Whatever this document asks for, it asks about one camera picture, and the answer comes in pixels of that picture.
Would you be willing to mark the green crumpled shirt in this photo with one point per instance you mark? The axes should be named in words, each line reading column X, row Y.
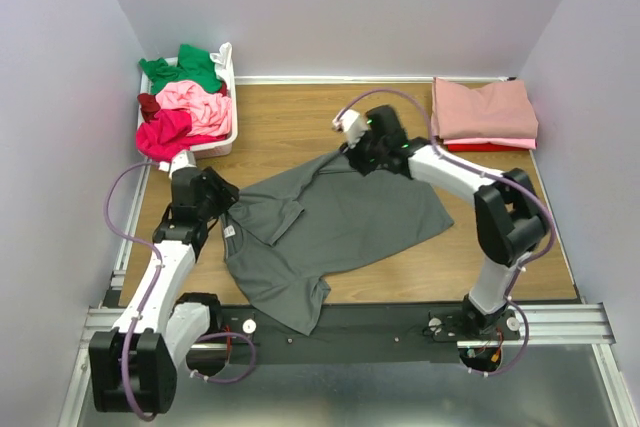
column 192, row 64

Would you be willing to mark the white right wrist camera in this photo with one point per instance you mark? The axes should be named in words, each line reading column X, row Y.
column 352, row 124

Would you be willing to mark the white crumpled cloth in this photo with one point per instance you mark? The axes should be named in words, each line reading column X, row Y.
column 223, row 63

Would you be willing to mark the white laundry basket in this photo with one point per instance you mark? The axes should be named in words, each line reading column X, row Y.
column 205, row 146

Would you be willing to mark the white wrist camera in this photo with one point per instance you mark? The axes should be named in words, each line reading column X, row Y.
column 352, row 124
column 184, row 159

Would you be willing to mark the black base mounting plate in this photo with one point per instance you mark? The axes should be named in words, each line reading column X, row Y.
column 375, row 333

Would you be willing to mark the pink crumpled shirt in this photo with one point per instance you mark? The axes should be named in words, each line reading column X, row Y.
column 211, row 113

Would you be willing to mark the red folded shirt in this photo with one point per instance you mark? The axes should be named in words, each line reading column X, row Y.
column 483, row 147

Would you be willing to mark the dark red crumpled shirt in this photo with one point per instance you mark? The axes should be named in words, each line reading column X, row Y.
column 148, row 106

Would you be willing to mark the dusty pink folded shirt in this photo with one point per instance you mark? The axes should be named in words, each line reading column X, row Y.
column 496, row 110

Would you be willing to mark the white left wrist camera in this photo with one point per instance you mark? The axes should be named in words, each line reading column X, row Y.
column 184, row 159

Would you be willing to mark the aluminium frame rail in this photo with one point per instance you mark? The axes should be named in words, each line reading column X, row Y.
column 568, row 324

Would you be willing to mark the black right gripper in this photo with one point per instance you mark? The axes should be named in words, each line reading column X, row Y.
column 361, row 158

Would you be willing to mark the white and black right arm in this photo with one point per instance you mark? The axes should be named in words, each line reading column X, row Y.
column 510, row 219

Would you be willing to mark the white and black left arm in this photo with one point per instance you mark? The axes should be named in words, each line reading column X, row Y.
column 134, row 364

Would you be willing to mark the dark grey t shirt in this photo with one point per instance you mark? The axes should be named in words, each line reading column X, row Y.
column 288, row 232

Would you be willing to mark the magenta crumpled shirt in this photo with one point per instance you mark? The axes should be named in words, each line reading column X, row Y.
column 165, row 136

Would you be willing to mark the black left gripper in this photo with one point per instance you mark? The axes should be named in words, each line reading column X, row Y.
column 220, row 188

